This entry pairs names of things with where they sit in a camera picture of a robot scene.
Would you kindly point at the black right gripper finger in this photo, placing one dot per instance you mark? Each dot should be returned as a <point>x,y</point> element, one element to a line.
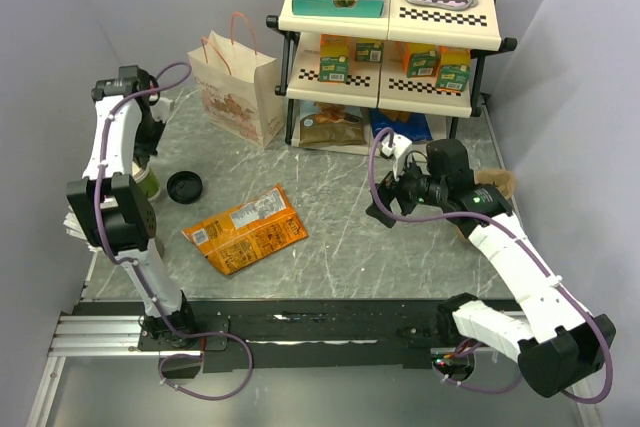
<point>387,187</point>
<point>374,211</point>

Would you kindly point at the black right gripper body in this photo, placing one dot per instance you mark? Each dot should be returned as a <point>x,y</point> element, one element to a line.
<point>410,188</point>

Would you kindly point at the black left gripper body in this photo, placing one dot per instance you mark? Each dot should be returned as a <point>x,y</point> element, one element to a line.
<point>147,136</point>

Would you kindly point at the green paper coffee cup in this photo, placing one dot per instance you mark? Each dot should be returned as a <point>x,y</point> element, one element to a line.
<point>146,180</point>

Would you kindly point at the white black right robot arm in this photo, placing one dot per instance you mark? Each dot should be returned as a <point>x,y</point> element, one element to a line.
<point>559,346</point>

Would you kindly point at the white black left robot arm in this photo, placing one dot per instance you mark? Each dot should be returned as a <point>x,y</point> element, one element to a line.
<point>114,213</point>

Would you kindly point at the blue chips bag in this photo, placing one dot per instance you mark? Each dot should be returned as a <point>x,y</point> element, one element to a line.
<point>414,126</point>

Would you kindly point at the black plastic cup lid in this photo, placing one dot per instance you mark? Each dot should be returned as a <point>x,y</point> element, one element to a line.
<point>184,187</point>

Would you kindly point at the brown chips bag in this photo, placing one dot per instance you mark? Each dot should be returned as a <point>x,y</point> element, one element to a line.
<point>327,124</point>

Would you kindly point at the brown cardboard cup carrier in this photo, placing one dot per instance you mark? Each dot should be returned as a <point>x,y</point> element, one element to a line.
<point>497,182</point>

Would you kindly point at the white Cream Bear paper bag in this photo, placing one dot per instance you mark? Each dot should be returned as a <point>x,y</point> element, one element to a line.
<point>237,84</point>

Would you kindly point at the cream black three-tier shelf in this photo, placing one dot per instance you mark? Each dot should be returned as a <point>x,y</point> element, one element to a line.
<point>384,84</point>

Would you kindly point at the white paper straws bundle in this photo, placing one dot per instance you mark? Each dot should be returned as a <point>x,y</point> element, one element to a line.
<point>74,229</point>

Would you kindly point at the orange green snack box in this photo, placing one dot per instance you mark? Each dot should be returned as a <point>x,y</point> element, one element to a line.
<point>419,60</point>
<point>368,50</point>
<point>454,69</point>
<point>334,58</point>

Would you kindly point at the orange chips bag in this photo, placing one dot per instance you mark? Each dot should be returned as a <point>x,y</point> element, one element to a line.
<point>239,237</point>

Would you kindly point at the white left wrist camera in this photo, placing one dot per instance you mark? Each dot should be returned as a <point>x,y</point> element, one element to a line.
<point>162,110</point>

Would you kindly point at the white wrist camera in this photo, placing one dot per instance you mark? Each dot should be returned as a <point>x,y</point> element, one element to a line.
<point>395,147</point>
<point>162,110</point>

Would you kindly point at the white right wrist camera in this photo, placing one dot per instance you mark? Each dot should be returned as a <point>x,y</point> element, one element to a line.
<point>395,147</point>

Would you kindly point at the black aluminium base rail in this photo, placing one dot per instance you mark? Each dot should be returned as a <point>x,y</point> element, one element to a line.
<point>275,333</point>

